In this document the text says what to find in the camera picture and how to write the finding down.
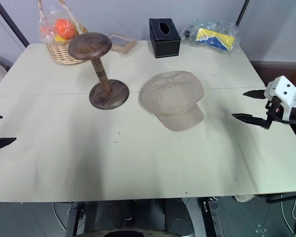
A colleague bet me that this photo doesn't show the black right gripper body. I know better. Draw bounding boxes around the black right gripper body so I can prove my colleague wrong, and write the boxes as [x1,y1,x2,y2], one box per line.
[262,95,283,129]

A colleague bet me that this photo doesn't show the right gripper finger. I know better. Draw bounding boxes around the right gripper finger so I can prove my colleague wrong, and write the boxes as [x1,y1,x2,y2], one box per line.
[231,113,267,127]
[243,90,265,100]

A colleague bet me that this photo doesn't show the beige newsboy cap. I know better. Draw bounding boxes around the beige newsboy cap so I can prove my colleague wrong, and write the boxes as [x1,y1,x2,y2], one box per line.
[138,70,205,132]

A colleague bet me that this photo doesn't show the dark wooden hat stand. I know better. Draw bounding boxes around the dark wooden hat stand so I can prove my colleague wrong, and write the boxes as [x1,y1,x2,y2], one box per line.
[68,32,130,110]

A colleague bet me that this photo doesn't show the plastic bag with blue-yellow contents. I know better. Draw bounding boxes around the plastic bag with blue-yellow contents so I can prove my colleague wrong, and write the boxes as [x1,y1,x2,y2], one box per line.
[180,20,242,53]

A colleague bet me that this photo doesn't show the white shoe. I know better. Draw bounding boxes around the white shoe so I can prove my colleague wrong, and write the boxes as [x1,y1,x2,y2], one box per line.
[232,194,255,203]

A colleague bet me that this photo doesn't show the black slanted pole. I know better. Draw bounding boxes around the black slanted pole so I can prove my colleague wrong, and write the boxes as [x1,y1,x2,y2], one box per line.
[235,0,248,26]
[0,0,30,47]

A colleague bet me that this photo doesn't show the woven wicker basket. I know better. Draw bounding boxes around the woven wicker basket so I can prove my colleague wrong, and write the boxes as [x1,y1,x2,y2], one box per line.
[37,0,90,66]

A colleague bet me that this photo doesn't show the black leather tissue box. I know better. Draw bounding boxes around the black leather tissue box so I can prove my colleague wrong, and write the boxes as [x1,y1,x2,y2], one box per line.
[148,17,182,59]

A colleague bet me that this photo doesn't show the clear plastic bag with fruit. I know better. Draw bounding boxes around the clear plastic bag with fruit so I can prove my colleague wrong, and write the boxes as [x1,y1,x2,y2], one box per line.
[37,4,89,45]

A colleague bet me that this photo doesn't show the orange toy fruit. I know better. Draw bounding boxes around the orange toy fruit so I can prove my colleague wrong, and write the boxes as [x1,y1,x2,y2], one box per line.
[54,19,76,40]

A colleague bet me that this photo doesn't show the small wooden tray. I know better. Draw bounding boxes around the small wooden tray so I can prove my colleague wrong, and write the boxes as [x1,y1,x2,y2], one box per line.
[108,32,138,55]

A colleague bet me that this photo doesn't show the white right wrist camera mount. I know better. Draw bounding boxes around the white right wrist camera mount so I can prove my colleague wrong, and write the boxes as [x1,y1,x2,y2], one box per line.
[264,75,296,122]

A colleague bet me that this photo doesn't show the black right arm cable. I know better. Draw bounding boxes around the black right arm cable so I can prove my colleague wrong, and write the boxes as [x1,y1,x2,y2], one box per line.
[273,111,296,124]

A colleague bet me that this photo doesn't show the black table leg frame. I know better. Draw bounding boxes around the black table leg frame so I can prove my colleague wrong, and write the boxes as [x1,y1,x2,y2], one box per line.
[65,200,86,237]
[198,197,225,237]

